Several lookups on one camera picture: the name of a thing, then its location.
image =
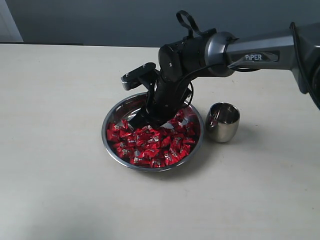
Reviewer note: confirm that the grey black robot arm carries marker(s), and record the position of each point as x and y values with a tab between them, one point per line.
296	49

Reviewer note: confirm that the red wrapped candy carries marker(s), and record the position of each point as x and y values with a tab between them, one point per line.
112	136
188	140
178	118
127	126
139	161

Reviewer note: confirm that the round stainless steel plate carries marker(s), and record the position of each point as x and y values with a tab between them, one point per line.
163	146

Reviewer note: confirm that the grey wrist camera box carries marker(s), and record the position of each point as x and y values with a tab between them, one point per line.
145	75

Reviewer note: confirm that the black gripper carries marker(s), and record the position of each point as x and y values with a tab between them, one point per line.
168	98

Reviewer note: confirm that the stainless steel cup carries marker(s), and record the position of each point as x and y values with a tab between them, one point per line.
222	122

